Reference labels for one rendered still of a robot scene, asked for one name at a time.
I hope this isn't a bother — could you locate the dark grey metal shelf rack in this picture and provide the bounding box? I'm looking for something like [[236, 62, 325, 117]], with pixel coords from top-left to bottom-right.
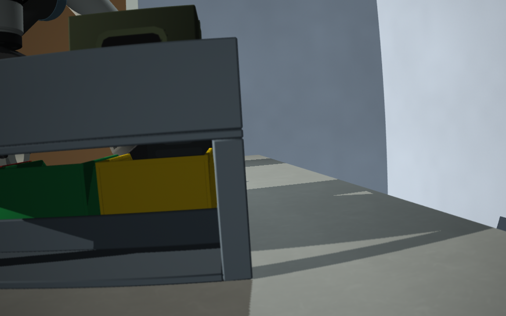
[[0, 37, 253, 289]]

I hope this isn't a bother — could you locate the yellow open bin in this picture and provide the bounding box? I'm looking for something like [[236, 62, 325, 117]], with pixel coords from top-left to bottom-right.
[[95, 148, 217, 215]]

